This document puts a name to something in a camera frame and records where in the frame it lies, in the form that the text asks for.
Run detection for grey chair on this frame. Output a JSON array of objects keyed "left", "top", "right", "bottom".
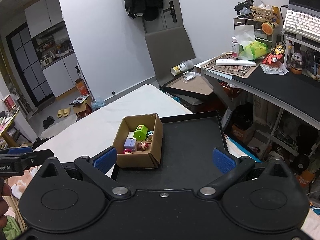
[{"left": 145, "top": 26, "right": 204, "bottom": 108}]

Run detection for orange box on floor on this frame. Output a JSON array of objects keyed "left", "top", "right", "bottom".
[{"left": 75, "top": 78, "right": 90, "bottom": 96}]

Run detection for yellow slippers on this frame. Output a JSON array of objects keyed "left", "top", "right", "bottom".
[{"left": 57, "top": 107, "right": 71, "bottom": 119}]

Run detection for yellow white bottle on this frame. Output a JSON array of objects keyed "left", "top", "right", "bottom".
[{"left": 170, "top": 60, "right": 194, "bottom": 76}]

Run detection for wicker basket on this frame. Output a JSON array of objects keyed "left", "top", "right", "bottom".
[{"left": 250, "top": 5, "right": 274, "bottom": 22}]

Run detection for pink hooded figurine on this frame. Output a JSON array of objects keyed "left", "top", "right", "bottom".
[{"left": 123, "top": 149, "right": 133, "bottom": 154}]

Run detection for patterned desk mat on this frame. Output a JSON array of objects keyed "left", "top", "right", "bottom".
[{"left": 200, "top": 53, "right": 262, "bottom": 79}]

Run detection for purple box toy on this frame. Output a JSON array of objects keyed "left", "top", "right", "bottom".
[{"left": 124, "top": 138, "right": 136, "bottom": 151}]

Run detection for person's hand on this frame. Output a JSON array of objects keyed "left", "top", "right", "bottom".
[{"left": 0, "top": 178, "right": 12, "bottom": 229}]

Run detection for green plastic bag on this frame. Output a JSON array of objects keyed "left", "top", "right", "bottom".
[{"left": 239, "top": 41, "right": 270, "bottom": 60}]

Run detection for white power adapter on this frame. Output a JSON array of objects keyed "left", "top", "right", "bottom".
[{"left": 127, "top": 132, "right": 135, "bottom": 139}]

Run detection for brown haired girl figurine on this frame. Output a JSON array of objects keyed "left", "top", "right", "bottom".
[{"left": 135, "top": 141, "right": 149, "bottom": 152}]

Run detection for white keyboard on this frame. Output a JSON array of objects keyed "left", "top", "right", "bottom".
[{"left": 283, "top": 9, "right": 320, "bottom": 42}]

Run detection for open cardboard box on floor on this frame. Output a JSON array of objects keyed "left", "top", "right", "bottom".
[{"left": 70, "top": 95, "right": 92, "bottom": 119}]

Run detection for black tray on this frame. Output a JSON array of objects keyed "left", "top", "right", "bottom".
[{"left": 111, "top": 111, "right": 227, "bottom": 191}]

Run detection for black slippers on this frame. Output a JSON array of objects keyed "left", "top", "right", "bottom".
[{"left": 42, "top": 116, "right": 55, "bottom": 129}]

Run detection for white remote control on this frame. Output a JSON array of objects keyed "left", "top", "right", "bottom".
[{"left": 215, "top": 59, "right": 256, "bottom": 67}]

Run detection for blue creature beer mug figurine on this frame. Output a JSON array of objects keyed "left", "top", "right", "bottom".
[{"left": 146, "top": 131, "right": 153, "bottom": 142}]

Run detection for brown cardboard box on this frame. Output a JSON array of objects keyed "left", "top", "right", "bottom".
[{"left": 113, "top": 113, "right": 163, "bottom": 169}]

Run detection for white face mask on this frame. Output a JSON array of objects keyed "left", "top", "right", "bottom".
[{"left": 182, "top": 71, "right": 196, "bottom": 83}]

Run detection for green box toy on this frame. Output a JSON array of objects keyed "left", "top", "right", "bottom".
[{"left": 133, "top": 125, "right": 148, "bottom": 141}]

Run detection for black framed board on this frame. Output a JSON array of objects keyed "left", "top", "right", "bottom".
[{"left": 162, "top": 75, "right": 213, "bottom": 100}]

